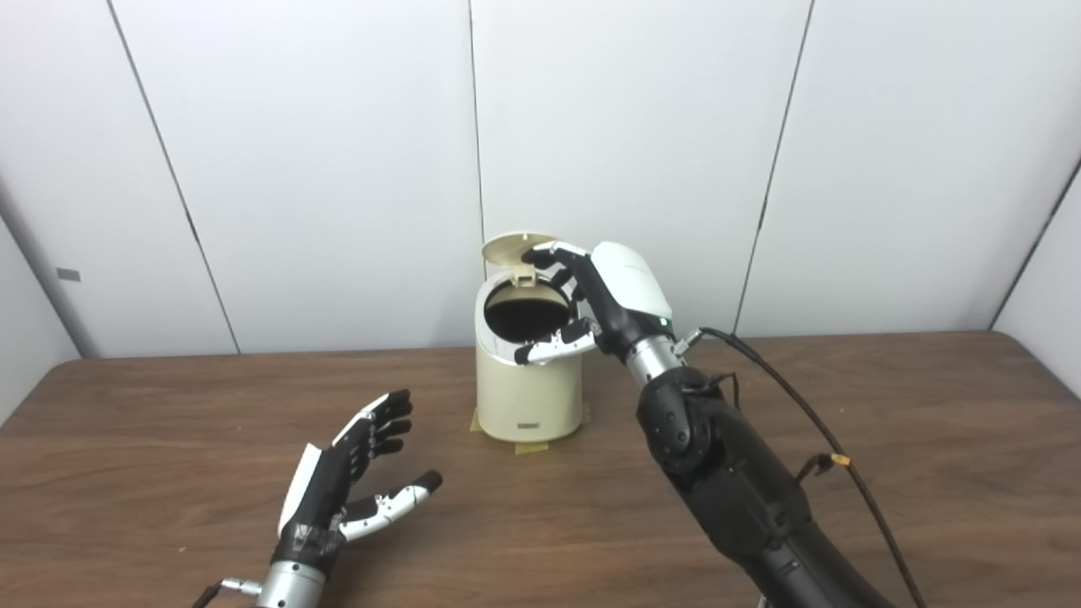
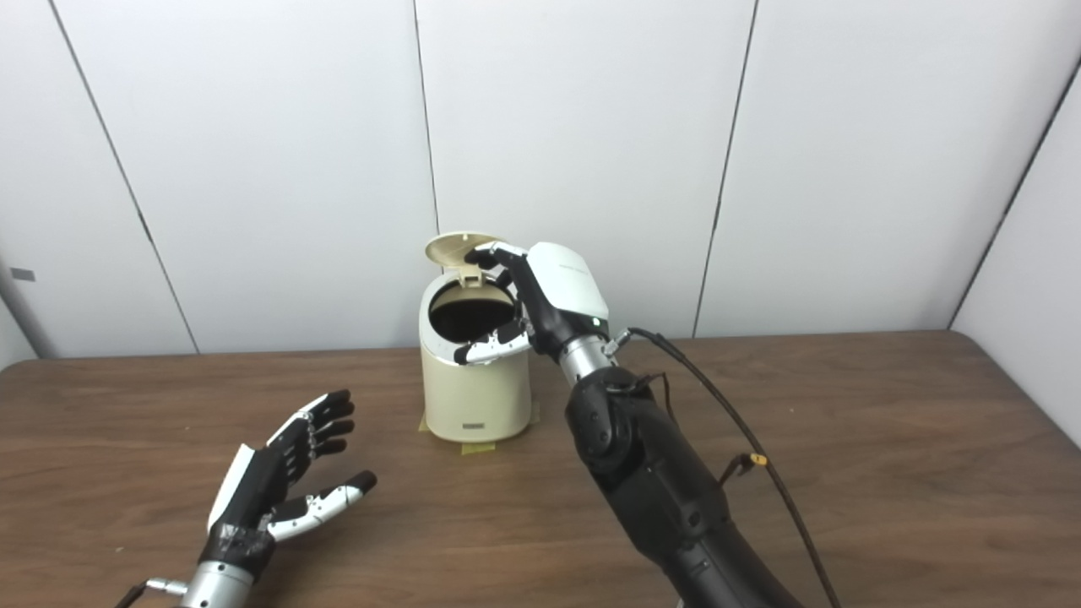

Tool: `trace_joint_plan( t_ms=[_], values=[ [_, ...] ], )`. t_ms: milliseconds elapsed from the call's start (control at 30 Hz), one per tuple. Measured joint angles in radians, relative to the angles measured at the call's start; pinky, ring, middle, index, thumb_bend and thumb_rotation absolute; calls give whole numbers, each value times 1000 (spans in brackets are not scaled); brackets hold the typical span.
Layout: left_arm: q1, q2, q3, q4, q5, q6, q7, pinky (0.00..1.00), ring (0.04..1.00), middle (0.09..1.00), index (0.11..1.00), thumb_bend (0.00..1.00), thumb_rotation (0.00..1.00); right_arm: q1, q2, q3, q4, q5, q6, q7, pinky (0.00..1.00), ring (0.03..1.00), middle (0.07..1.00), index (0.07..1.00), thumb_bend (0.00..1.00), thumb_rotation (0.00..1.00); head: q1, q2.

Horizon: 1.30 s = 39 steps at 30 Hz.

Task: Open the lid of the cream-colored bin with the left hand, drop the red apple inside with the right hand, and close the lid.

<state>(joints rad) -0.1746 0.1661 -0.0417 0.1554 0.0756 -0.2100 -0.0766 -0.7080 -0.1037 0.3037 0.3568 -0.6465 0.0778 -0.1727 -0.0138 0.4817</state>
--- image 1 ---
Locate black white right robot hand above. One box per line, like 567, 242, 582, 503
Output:
514, 241, 676, 366

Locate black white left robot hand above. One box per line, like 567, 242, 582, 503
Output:
277, 389, 443, 568

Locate cream round bin lid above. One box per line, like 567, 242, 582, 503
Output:
481, 232, 562, 288

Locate cream lidded trash can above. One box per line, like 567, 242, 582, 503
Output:
475, 270, 585, 442

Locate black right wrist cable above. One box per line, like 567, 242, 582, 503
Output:
676, 327, 930, 608

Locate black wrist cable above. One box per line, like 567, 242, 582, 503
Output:
676, 327, 930, 608
192, 578, 263, 608

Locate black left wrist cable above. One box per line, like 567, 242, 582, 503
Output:
192, 578, 263, 608

